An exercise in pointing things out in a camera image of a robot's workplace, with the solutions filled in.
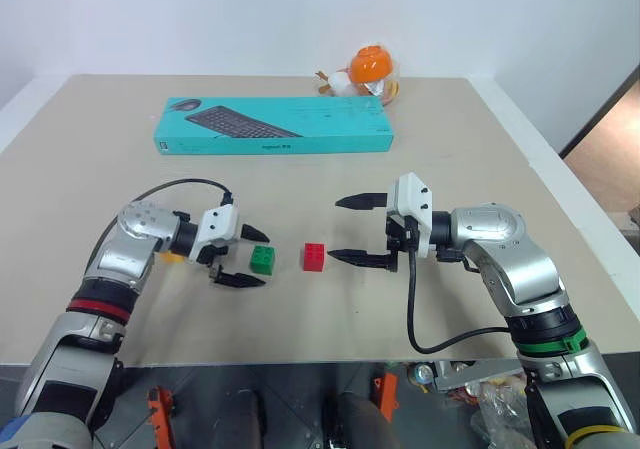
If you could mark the red toy brick cube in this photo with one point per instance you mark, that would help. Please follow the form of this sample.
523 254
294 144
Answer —
313 258

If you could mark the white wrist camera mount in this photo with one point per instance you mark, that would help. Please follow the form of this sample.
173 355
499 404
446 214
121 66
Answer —
220 221
412 194

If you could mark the grey metal bracket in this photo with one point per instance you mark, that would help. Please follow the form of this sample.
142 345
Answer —
475 371

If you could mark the yellow toy brick cube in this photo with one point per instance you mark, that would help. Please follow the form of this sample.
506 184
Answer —
171 257

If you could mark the small round tape roll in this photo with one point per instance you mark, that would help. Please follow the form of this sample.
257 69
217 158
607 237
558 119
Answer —
422 374

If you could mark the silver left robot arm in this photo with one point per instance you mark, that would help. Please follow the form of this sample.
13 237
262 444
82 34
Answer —
140 224

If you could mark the clear plastic bag of toys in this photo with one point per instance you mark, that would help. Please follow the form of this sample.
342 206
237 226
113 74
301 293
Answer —
345 84

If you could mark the green toy brick cube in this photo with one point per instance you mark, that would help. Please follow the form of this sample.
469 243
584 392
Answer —
263 260

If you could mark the teal keyboard box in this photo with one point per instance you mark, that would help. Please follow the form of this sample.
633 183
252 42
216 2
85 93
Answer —
280 129

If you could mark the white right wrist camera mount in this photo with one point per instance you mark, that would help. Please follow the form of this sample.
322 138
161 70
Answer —
412 194

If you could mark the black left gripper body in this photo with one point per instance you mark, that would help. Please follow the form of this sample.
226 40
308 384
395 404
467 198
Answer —
212 251

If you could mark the orange and black clamp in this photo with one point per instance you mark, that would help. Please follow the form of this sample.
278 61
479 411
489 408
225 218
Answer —
386 394
161 414

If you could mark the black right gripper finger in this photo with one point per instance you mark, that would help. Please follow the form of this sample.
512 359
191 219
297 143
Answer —
357 257
362 200

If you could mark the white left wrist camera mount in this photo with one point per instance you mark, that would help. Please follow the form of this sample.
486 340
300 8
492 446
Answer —
220 221

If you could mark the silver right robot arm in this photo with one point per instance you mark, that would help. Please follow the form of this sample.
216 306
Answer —
500 229

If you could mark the orange plastic bowl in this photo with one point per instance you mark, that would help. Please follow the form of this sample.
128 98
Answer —
369 64

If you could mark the crumpled clear plastic bag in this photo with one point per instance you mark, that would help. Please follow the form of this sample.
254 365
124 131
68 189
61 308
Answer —
500 409

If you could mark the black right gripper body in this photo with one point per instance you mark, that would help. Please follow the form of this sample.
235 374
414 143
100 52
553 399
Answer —
400 234

